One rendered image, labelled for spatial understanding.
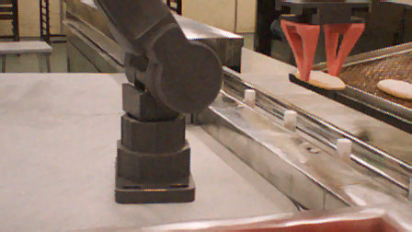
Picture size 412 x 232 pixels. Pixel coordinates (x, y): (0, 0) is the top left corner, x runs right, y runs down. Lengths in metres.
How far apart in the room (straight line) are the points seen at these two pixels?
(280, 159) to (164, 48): 0.18
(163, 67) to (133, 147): 0.10
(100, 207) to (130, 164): 0.06
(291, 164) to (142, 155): 0.16
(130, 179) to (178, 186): 0.05
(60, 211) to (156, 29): 0.21
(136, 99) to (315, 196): 0.21
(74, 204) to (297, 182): 0.24
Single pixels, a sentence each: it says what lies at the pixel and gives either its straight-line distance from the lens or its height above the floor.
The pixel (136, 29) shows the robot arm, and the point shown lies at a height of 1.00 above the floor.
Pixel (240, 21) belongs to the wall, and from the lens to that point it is 8.40.
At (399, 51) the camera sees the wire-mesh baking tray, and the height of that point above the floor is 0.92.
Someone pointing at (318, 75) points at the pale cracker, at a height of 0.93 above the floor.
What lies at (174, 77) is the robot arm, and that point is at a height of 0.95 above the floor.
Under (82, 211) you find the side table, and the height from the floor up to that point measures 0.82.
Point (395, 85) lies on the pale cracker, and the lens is 0.93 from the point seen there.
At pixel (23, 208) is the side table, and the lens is 0.69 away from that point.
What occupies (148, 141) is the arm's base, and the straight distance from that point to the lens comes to 0.70.
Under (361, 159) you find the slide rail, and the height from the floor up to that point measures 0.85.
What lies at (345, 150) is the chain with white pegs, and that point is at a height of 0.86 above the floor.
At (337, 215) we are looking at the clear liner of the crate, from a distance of 0.42.
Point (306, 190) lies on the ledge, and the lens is 0.67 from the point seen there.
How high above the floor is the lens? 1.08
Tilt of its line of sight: 14 degrees down
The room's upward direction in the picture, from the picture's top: 2 degrees clockwise
